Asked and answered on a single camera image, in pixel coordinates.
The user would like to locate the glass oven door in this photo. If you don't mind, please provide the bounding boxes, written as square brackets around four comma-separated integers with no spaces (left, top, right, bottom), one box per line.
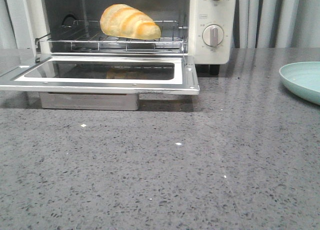
[0,53,200,95]

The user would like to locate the golden croissant bread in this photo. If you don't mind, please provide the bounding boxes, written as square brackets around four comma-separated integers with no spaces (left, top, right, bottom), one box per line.
[99,4,162,40]

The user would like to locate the lower oven control knob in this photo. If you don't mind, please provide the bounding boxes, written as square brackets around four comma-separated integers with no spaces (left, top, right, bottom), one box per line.
[202,25,224,47]

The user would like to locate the white Toshiba toaster oven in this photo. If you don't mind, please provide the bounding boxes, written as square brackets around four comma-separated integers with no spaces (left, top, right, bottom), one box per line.
[4,0,237,77]

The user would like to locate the grey pleated curtain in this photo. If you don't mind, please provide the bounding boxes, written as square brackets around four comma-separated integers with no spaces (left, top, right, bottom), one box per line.
[0,0,320,49]

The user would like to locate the light green plate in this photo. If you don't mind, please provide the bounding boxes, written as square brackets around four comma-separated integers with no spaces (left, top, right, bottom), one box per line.
[279,62,320,105]

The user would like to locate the metal oven door handle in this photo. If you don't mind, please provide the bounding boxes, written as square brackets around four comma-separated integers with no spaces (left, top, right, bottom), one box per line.
[39,92,139,111]

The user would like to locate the metal wire oven rack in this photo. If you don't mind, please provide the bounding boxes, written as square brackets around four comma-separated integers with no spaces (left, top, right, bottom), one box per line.
[35,20,188,54]

